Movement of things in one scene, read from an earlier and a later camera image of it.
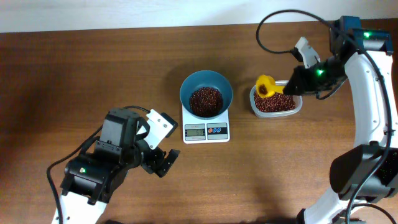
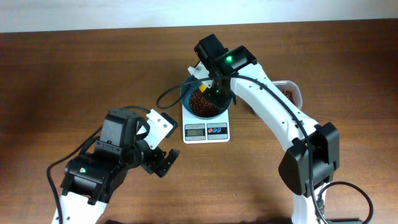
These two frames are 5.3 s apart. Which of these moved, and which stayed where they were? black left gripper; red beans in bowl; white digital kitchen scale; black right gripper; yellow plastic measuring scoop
Moved: yellow plastic measuring scoop; black right gripper
Stayed: black left gripper; white digital kitchen scale; red beans in bowl
